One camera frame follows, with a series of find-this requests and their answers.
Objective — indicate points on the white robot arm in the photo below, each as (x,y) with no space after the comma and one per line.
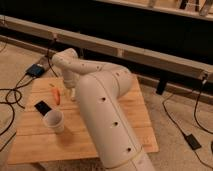
(98,85)

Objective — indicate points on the black power adapter box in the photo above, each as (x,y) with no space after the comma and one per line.
(35,71)

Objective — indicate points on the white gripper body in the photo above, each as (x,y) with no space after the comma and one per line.
(69,78)

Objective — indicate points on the long wooden beam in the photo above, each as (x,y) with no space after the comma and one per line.
(143,56)

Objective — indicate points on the white ceramic cup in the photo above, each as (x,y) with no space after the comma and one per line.
(54,120)

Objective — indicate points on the wooden table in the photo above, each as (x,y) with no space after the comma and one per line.
(34,142)

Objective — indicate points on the black rectangular block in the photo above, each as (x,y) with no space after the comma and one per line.
(42,108)

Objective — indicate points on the orange carrot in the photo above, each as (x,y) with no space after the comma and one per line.
(56,94)

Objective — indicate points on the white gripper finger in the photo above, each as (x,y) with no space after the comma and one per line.
(73,94)

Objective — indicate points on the black power brick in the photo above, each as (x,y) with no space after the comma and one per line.
(193,142)

